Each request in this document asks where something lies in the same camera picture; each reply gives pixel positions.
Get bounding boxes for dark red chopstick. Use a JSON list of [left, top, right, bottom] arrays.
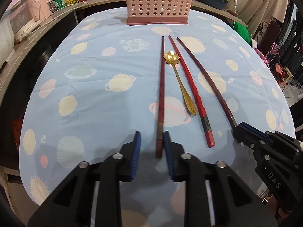
[[156, 36, 165, 158]]

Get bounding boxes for dark maroon chopstick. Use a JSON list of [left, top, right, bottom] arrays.
[[177, 37, 237, 129]]

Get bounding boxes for gold flower spoon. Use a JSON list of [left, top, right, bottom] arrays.
[[163, 50, 197, 115]]

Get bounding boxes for blue planet pattern tablecloth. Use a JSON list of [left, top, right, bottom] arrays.
[[18, 6, 296, 227]]

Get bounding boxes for pink floral cloth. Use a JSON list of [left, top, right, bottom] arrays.
[[266, 42, 280, 64]]

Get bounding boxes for green plastic bag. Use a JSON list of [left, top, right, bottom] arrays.
[[231, 21, 252, 46]]

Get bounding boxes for pink perforated utensil holder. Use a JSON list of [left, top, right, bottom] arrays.
[[126, 0, 192, 26]]

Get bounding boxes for white power strip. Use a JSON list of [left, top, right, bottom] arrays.
[[20, 27, 42, 43]]

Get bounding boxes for green snack package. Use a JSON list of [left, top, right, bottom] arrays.
[[48, 0, 66, 13]]

